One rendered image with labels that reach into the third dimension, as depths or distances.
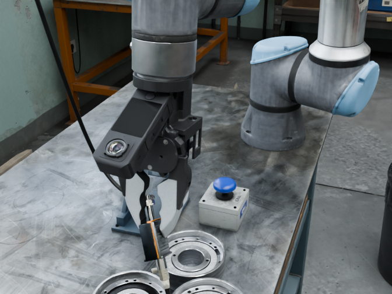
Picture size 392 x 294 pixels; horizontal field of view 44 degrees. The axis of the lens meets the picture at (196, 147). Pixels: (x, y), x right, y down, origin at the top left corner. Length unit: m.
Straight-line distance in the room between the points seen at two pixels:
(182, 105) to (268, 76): 0.45
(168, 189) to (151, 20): 0.20
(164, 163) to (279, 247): 0.31
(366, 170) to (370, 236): 0.56
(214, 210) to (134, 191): 0.24
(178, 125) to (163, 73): 0.08
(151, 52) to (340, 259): 1.63
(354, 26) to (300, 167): 0.30
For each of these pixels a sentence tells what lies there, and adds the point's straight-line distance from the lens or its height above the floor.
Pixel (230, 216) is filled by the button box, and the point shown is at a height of 0.83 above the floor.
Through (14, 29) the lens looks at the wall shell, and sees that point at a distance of 2.82.
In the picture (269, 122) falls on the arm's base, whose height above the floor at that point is 0.86.
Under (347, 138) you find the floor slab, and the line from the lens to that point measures 2.98.
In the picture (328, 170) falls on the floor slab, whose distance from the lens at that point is 2.62.
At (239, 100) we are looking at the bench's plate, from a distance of 1.34.
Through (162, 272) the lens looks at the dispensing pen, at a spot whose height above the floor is 0.89.
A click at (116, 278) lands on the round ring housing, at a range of 0.72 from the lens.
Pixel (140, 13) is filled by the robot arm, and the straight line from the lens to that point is 0.55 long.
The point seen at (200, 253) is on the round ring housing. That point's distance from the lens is 0.76.
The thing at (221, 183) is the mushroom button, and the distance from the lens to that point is 0.83.
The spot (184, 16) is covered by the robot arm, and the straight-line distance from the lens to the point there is 0.54.
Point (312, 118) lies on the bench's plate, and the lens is 1.26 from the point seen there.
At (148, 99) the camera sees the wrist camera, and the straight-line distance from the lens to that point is 0.56.
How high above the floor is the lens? 1.33
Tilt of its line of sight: 29 degrees down
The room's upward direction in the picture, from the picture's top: 1 degrees counter-clockwise
